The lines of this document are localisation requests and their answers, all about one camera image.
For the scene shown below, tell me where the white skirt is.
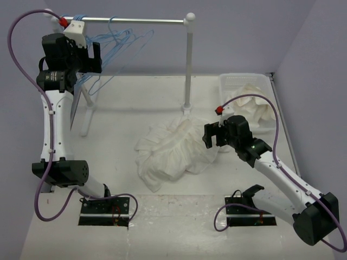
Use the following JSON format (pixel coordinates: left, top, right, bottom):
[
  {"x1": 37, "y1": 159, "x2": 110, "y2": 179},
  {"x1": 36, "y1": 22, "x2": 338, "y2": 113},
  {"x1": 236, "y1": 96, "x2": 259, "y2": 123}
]
[{"x1": 134, "y1": 115, "x2": 231, "y2": 193}]

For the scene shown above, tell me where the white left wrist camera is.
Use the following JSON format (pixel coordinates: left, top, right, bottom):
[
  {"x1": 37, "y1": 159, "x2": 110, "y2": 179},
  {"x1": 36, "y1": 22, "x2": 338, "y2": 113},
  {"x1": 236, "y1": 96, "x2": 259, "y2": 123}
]
[{"x1": 63, "y1": 20, "x2": 87, "y2": 49}]

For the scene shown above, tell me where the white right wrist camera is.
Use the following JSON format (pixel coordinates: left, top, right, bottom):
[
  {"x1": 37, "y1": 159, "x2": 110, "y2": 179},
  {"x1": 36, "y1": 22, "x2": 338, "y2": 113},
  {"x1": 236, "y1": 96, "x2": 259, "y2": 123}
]
[{"x1": 215, "y1": 105, "x2": 235, "y2": 126}]

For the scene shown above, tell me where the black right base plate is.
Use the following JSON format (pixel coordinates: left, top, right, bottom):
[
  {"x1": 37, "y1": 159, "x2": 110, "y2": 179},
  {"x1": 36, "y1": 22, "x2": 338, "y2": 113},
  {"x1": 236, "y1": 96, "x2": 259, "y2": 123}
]
[{"x1": 224, "y1": 196, "x2": 277, "y2": 227}]

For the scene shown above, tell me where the white cloth in basket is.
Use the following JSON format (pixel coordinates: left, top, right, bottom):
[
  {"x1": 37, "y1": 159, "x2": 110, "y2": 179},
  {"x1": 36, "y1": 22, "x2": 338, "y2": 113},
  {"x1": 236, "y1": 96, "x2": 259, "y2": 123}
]
[{"x1": 223, "y1": 83, "x2": 275, "y2": 127}]

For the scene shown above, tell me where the blue wire hanger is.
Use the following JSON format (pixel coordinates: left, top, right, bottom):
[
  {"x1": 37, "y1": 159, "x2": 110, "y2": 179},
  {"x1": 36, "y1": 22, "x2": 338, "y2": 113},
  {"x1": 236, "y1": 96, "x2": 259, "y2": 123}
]
[{"x1": 88, "y1": 16, "x2": 155, "y2": 96}]

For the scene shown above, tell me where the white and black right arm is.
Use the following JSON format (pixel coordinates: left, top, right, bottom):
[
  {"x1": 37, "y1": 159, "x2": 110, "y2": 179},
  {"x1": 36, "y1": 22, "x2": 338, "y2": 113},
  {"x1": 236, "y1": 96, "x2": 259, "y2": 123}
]
[{"x1": 202, "y1": 115, "x2": 340, "y2": 246}]

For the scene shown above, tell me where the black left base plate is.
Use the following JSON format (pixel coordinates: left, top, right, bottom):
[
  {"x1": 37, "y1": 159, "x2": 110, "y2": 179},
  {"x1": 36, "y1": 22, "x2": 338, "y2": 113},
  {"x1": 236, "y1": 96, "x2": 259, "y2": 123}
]
[{"x1": 78, "y1": 197, "x2": 130, "y2": 228}]

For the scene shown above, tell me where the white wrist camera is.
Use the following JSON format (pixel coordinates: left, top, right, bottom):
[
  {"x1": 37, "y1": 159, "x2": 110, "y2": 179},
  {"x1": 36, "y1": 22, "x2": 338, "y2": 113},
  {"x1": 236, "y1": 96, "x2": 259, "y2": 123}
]
[
  {"x1": 63, "y1": 20, "x2": 87, "y2": 49},
  {"x1": 215, "y1": 105, "x2": 235, "y2": 126}
]

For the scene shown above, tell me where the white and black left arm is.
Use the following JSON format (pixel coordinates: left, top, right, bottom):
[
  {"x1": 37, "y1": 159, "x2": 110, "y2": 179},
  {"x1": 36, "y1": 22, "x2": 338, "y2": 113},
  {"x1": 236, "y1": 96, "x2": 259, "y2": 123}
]
[{"x1": 32, "y1": 33, "x2": 113, "y2": 213}]

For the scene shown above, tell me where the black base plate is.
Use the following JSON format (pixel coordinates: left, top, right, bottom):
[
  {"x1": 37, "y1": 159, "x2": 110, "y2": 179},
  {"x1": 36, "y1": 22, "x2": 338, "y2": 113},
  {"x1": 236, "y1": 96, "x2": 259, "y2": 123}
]
[
  {"x1": 224, "y1": 196, "x2": 277, "y2": 227},
  {"x1": 78, "y1": 197, "x2": 130, "y2": 228}
]

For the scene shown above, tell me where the bundle of blue hangers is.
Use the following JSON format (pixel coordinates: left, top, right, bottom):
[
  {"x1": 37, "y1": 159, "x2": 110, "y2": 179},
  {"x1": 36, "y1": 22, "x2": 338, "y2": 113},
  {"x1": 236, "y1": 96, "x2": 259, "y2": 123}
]
[{"x1": 84, "y1": 16, "x2": 142, "y2": 96}]

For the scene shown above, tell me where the white clothes rack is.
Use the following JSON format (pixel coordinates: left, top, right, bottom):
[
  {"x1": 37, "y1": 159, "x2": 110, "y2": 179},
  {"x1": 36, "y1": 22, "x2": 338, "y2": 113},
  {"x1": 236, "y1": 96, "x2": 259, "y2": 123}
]
[{"x1": 42, "y1": 8, "x2": 196, "y2": 138}]

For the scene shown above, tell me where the white plastic basket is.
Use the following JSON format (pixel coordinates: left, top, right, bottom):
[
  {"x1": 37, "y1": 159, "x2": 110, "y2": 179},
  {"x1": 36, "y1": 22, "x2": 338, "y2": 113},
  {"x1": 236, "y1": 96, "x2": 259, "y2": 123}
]
[{"x1": 219, "y1": 73, "x2": 276, "y2": 134}]

